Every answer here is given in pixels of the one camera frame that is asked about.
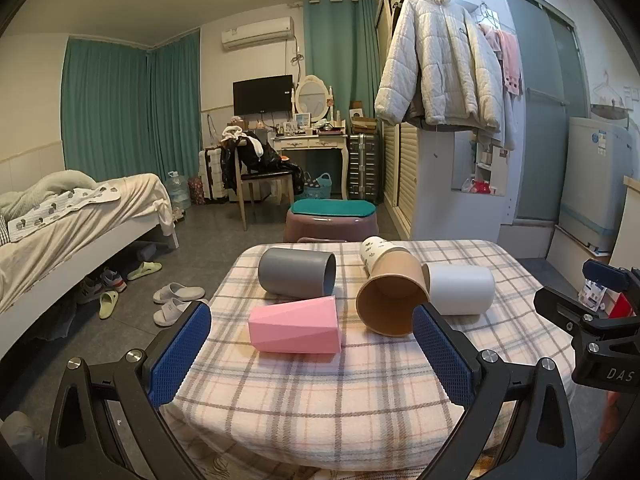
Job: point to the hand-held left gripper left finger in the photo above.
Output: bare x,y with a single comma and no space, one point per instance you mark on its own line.
180,355

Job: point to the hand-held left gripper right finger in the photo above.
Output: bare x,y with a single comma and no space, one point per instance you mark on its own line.
442,360

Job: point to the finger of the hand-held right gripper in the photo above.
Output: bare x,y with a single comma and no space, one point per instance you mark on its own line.
607,274
562,306

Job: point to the brown paper cup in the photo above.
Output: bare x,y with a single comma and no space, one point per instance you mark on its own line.
395,280

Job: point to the pink faceted cup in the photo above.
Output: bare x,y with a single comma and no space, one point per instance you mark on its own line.
295,327

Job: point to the white patterned paper cup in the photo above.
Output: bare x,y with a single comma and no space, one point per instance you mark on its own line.
377,252

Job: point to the grey cup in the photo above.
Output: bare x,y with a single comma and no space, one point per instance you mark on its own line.
290,270

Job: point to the white and blue packet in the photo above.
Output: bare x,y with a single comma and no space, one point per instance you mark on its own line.
592,296

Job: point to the white leaning board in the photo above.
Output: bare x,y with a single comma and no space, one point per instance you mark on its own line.
570,260

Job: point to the white slipper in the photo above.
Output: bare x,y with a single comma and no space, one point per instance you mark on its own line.
177,291
172,312

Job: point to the green slipper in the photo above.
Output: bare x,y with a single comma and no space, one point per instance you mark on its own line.
144,270
108,305

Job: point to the white washing machine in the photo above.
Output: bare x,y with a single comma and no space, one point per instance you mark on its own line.
595,180

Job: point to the grey sneakers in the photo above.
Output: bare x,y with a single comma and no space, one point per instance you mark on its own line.
102,282

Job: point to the plaid tablecloth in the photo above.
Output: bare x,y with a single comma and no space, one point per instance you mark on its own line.
325,405

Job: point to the red and white bag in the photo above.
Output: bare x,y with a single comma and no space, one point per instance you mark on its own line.
477,186

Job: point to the bed with beige sheet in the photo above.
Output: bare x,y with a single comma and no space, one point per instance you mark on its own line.
75,250

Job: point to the large water bottle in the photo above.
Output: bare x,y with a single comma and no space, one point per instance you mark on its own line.
178,191

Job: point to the red patterned bag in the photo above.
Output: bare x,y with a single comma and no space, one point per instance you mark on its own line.
196,191

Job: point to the purple stool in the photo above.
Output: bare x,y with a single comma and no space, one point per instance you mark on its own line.
325,230

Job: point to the frosted glass door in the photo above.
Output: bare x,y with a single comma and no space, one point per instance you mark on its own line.
542,110

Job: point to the white suitcase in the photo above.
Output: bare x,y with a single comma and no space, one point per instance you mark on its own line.
212,175

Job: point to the teal seat cushion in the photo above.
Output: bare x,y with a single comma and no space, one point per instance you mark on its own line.
332,208

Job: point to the white patterned cloth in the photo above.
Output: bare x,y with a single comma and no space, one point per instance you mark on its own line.
60,210

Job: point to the white wardrobe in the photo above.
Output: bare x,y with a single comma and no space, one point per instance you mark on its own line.
400,175

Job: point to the wooden chair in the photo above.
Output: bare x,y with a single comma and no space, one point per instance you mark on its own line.
262,180

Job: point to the silver suitcase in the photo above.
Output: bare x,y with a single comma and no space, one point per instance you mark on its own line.
364,167

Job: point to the black clothes pile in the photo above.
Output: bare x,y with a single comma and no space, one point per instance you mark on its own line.
255,157

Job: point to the blue plastic basket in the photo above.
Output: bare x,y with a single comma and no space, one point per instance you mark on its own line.
317,187

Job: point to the grey-green blanket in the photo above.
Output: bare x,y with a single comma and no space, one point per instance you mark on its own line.
40,192

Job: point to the pink garment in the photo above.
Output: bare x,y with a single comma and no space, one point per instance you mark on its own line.
510,60

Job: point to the white dressing table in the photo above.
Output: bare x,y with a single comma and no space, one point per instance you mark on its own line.
310,142

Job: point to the green curtain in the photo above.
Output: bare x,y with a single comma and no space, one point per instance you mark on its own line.
105,110
175,105

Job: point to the black television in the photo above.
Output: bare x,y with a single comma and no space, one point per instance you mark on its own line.
262,94

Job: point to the white puffer jacket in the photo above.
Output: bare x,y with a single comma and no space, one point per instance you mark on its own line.
435,60

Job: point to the white oval vanity mirror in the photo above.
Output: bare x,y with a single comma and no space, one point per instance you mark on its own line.
312,95

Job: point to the teal curtain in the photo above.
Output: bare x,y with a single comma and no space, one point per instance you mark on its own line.
340,50

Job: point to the white air conditioner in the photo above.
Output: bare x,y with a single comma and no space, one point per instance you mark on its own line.
257,32

